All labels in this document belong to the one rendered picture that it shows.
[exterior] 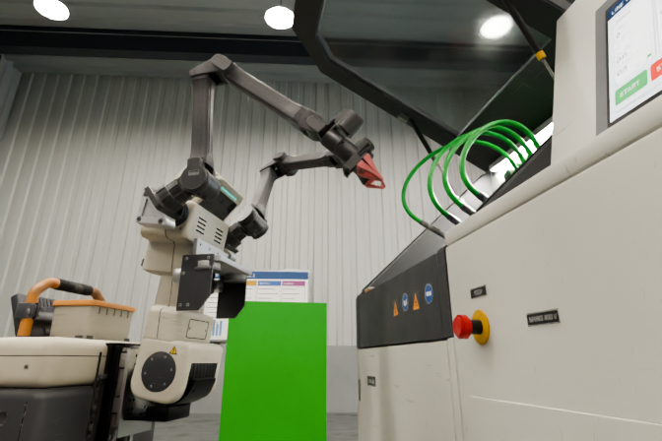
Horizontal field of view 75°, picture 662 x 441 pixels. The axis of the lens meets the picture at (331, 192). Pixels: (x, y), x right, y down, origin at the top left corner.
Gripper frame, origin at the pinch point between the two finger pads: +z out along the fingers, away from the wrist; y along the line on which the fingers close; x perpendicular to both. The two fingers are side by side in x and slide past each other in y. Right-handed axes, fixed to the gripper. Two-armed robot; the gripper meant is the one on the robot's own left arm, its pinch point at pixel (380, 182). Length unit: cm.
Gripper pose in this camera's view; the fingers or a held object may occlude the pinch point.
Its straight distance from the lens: 148.4
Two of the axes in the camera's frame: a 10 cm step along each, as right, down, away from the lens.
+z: 5.8, 5.0, -6.4
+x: -7.2, 6.8, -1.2
